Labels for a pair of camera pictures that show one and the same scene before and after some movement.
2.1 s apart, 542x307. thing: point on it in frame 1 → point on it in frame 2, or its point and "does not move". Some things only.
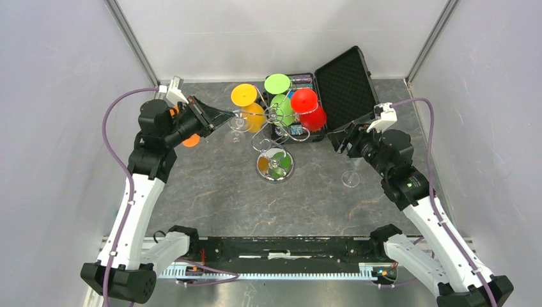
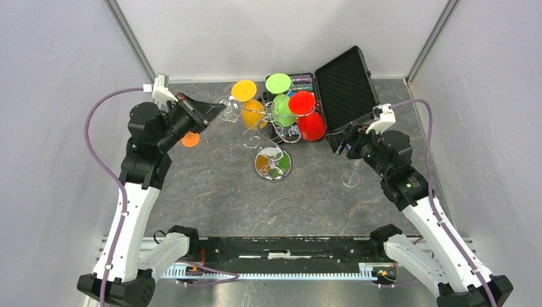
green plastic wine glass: [282, 108] does not move
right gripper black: [355, 133] does not move
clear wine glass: [241, 122] → [232, 110]
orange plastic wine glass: [191, 141] does not move
